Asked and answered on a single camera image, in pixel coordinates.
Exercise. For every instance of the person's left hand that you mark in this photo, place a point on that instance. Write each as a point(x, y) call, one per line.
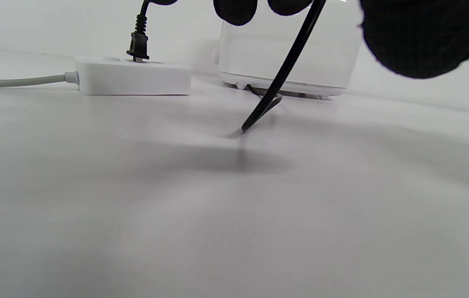
point(420, 37)

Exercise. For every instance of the white toaster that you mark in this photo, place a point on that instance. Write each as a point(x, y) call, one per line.
point(255, 58)

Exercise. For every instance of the white power strip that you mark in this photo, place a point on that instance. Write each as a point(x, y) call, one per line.
point(135, 78)

